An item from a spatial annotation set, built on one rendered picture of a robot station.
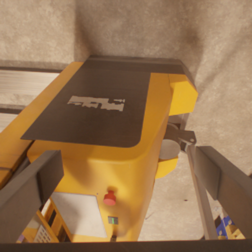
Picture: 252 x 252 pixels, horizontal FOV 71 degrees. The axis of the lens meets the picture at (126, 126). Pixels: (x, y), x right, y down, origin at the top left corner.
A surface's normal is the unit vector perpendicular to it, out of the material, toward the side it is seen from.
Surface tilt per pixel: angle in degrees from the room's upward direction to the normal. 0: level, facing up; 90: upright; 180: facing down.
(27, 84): 0
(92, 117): 90
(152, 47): 0
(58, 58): 0
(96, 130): 90
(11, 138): 90
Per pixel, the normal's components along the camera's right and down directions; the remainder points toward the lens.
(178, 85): 0.26, 0.61
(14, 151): 0.01, -0.77
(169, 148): -0.11, 0.62
